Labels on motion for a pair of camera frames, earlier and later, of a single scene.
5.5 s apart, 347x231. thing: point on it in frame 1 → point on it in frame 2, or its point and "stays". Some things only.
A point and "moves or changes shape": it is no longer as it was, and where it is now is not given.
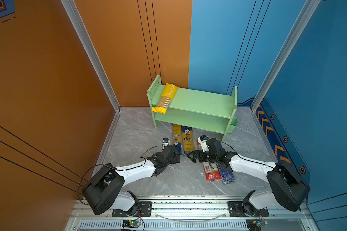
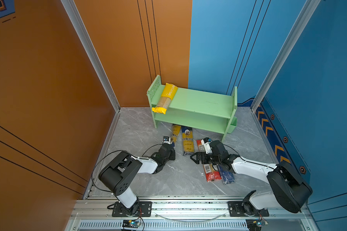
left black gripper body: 173,160 stays
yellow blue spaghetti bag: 177,137 moves or changes shape
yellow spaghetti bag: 168,93 stays
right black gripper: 199,152 stays
